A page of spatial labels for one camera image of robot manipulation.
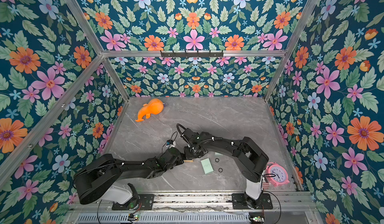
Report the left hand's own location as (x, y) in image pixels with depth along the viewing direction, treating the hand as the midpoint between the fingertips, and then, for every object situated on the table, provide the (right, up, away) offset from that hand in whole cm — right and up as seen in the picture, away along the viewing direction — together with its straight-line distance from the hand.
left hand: (187, 156), depth 89 cm
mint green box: (+18, +2, -1) cm, 18 cm away
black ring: (+19, -6, -5) cm, 20 cm away
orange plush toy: (-26, +31, +18) cm, 44 cm away
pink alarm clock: (+53, -8, -8) cm, 54 cm away
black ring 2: (+18, -1, 0) cm, 18 cm away
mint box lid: (+12, -4, -5) cm, 13 cm away
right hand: (+2, +3, -2) cm, 4 cm away
